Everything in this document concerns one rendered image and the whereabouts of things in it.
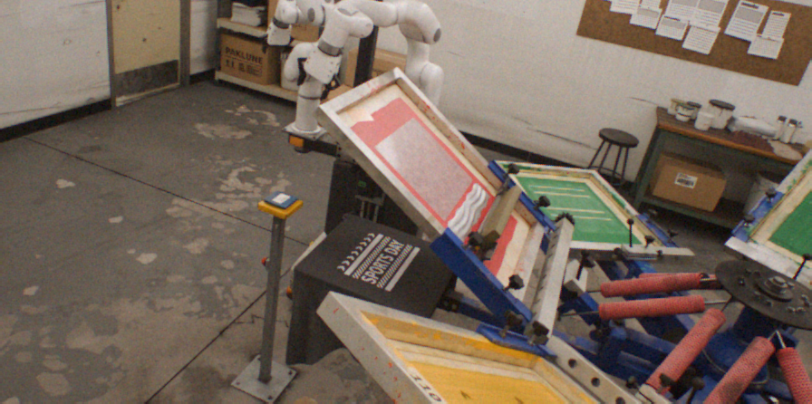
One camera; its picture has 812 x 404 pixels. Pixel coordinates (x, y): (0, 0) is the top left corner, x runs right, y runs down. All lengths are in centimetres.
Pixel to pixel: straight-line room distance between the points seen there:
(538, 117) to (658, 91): 108
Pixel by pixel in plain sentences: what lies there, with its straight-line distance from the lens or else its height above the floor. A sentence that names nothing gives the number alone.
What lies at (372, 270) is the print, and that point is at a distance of 196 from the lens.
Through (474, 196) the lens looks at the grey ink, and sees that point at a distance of 189.
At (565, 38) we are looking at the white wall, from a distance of 547.
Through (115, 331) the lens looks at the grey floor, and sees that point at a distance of 316.
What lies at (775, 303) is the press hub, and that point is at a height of 131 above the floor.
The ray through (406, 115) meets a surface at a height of 145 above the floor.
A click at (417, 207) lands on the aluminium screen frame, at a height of 135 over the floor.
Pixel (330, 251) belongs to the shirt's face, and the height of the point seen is 95.
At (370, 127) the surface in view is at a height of 147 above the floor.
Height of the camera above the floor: 208
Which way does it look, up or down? 25 degrees down
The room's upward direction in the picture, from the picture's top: 11 degrees clockwise
